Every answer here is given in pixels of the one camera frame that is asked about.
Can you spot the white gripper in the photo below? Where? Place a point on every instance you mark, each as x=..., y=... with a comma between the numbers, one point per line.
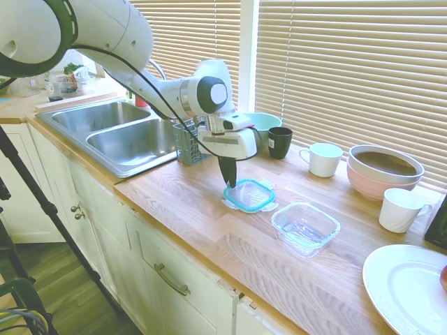
x=230, y=144

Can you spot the clear lid with teal rim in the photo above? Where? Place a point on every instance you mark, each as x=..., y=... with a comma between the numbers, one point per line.
x=251, y=195

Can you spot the clear glass food container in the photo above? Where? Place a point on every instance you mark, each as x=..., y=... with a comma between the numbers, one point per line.
x=304, y=230

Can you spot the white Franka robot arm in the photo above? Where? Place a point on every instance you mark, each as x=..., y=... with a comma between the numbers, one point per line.
x=104, y=28

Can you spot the grey plastic cutlery basket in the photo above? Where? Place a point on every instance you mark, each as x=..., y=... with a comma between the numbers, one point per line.
x=188, y=150

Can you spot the black cup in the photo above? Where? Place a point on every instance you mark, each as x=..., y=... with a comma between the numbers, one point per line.
x=279, y=143

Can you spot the teal bowl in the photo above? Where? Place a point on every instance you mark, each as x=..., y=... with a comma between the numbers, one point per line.
x=269, y=120

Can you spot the smooth white mug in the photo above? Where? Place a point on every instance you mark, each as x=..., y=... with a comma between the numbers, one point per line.
x=323, y=160

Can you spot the stainless steel double sink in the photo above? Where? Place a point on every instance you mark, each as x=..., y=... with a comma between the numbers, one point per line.
x=132, y=146

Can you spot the red spray bottle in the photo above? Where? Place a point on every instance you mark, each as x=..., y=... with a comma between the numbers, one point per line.
x=140, y=102

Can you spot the chrome faucet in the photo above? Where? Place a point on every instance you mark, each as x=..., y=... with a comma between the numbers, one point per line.
x=161, y=71

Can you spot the clear soap bottle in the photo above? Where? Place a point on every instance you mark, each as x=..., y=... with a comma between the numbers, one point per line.
x=130, y=96

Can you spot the white kitchen cabinet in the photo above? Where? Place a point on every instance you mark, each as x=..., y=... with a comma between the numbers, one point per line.
x=115, y=244

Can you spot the pink bowl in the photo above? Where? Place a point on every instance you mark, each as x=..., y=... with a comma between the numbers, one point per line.
x=366, y=185

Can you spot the narrow beige window blind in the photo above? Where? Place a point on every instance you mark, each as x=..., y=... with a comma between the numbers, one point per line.
x=195, y=35

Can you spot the round metal cabinet knob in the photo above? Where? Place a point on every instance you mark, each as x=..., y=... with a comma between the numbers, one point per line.
x=75, y=208
x=79, y=215

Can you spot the wide beige window blind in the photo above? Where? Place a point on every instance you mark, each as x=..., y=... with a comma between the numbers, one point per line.
x=349, y=70

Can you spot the light wooden strip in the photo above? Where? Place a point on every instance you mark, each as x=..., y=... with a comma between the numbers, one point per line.
x=77, y=101

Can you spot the ribbed white mug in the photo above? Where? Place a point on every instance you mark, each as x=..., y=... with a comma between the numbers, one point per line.
x=398, y=213

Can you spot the bag of green herbs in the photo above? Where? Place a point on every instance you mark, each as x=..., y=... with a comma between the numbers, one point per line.
x=75, y=75

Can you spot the black appliance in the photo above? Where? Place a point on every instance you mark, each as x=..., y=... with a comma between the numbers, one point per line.
x=440, y=230

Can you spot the white plastic tub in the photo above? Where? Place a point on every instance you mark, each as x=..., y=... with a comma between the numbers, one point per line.
x=24, y=87

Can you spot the large white plate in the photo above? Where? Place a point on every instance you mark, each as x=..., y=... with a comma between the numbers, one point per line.
x=412, y=296

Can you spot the green apple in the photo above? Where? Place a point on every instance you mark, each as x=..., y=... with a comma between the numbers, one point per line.
x=3, y=90

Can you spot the red apple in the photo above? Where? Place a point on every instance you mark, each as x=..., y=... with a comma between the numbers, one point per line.
x=444, y=277

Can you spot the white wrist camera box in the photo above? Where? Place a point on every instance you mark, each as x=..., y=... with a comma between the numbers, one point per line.
x=237, y=122

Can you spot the white window post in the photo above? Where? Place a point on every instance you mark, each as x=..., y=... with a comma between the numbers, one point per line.
x=248, y=52

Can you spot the black camera tripod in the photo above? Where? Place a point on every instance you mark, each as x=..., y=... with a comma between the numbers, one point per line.
x=49, y=209

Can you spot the green metal frame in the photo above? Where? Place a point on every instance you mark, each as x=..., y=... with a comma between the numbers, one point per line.
x=24, y=289

